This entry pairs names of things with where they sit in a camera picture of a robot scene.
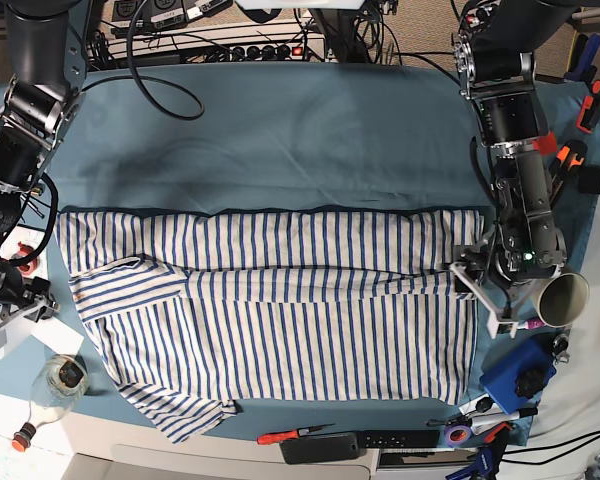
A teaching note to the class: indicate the blue table cloth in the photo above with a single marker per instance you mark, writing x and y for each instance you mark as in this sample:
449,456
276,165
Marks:
286,136

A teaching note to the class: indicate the clear glass bottle orange cap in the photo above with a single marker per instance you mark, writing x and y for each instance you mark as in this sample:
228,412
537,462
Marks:
60,384

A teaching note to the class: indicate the small orange cube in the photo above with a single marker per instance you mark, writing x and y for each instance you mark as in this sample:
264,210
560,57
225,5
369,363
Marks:
545,144

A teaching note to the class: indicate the blue black spring clamp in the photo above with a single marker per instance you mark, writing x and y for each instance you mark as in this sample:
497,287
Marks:
486,461

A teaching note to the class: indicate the black marker pen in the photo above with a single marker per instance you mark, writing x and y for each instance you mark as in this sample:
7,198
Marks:
503,417

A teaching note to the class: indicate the orange black utility knife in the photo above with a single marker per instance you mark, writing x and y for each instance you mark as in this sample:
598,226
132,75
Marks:
565,165

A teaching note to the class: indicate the black remote control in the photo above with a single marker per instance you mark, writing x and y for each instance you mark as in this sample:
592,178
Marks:
398,439

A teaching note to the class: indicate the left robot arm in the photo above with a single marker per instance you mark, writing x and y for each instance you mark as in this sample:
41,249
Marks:
494,53

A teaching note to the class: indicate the beige ceramic mug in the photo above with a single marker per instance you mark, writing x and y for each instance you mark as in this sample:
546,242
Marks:
560,301

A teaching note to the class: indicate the blue box with black knob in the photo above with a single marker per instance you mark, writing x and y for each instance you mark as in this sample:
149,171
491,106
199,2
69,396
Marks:
518,376

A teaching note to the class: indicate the blue white striped T-shirt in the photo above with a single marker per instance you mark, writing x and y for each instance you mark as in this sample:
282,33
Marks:
190,315

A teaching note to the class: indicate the black square block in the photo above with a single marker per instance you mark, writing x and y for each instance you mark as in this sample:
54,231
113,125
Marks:
589,180

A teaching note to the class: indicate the black power strip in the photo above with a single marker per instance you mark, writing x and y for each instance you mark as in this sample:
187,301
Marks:
254,53

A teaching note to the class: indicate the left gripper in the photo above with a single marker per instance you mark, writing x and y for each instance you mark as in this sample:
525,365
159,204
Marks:
479,271

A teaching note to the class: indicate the orange black clamp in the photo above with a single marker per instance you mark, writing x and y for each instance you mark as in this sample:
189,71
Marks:
589,114

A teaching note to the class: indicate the black smartphone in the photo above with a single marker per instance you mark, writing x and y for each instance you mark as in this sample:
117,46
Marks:
320,448

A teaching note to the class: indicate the pink white small tube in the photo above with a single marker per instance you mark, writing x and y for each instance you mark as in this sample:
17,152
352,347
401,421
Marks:
530,324

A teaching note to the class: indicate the blue clamp top right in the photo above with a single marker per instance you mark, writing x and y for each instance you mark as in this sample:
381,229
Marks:
580,66

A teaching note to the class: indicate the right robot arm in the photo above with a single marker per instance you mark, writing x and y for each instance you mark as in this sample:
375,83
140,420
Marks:
46,47

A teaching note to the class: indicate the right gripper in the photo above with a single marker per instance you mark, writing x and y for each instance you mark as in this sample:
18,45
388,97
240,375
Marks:
25,300

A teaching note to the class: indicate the red handled screwdriver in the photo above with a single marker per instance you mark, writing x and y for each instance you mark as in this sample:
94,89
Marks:
279,437

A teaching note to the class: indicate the purple tape roll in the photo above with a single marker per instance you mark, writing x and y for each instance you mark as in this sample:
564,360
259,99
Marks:
457,435

